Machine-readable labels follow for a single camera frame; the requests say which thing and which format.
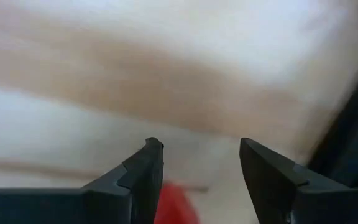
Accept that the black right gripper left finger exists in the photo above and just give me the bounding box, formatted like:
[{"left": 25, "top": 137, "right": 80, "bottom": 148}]
[{"left": 0, "top": 136, "right": 165, "bottom": 224}]

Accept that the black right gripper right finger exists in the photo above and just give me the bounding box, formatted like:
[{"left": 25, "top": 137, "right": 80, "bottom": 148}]
[{"left": 239, "top": 137, "right": 358, "bottom": 224}]

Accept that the red rectangular block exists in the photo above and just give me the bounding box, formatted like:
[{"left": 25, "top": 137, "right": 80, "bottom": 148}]
[{"left": 154, "top": 182, "right": 201, "bottom": 224}]

